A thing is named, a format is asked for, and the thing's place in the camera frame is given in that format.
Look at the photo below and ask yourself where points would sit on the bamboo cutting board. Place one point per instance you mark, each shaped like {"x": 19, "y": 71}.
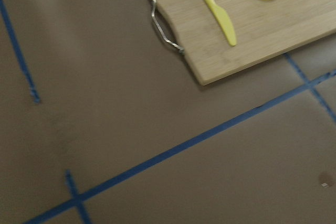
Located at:
{"x": 264, "y": 29}

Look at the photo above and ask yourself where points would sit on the yellow plastic knife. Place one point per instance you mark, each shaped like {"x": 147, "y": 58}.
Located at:
{"x": 223, "y": 20}

